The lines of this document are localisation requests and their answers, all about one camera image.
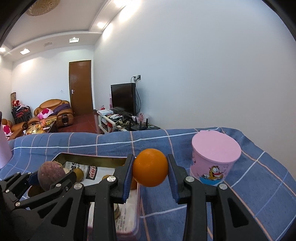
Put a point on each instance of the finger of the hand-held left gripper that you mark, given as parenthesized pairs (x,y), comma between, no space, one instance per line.
(62,184)
(23,178)

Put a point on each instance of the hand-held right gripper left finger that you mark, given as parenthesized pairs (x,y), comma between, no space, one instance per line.
(127,183)

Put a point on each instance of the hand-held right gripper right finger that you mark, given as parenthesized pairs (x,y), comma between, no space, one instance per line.
(174,185)

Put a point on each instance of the brown passion fruit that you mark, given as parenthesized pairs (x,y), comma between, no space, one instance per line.
(50,175)

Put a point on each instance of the pink tin box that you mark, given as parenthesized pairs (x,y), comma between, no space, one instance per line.
(92,160)

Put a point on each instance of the pink electric kettle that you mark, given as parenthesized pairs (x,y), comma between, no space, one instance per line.
(4,148)

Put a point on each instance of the printed paper sheet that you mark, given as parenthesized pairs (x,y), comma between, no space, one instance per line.
(127,222)

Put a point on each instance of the brown leather sofa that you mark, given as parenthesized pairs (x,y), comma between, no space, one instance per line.
(18,128)

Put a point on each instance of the cluttered coffee table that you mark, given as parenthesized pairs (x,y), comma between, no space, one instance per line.
(39,128)

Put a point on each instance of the pink cartoon cup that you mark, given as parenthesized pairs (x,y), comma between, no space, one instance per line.
(215,148)

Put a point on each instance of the black router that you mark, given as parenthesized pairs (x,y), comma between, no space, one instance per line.
(138,127)

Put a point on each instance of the blue plaid blanket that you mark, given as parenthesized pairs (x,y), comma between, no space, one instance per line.
(231,208)

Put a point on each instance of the black metal chairs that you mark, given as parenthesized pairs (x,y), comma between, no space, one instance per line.
(20,114)

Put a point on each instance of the brown leather armchair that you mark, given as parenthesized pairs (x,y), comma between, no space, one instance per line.
(64,120)

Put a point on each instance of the white television stand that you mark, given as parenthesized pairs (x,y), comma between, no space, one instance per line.
(103,122)

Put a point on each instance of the pink cushion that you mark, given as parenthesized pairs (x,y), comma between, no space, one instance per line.
(45,113)

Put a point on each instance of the white set-top box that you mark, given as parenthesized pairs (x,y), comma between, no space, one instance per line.
(105,112)

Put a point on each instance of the purple cloth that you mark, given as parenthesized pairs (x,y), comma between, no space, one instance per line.
(61,109)

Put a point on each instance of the tall pink box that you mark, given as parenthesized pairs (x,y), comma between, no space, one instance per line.
(111,101)

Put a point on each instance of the black flat television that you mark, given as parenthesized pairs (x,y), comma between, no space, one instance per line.
(122,98)

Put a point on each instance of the brown wooden door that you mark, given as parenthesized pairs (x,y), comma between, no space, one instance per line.
(81,88)

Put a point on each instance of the square ceiling light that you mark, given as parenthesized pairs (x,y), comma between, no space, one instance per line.
(74,39)
(24,51)

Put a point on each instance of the round ceiling downlight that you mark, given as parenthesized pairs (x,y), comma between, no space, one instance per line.
(100,24)
(2,49)

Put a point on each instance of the woven ceiling lamp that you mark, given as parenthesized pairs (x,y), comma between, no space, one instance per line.
(42,7)

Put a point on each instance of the framed wall picture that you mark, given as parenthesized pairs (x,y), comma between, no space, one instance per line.
(13,97)

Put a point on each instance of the white wall outlet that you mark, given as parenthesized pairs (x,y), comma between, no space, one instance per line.
(137,77)

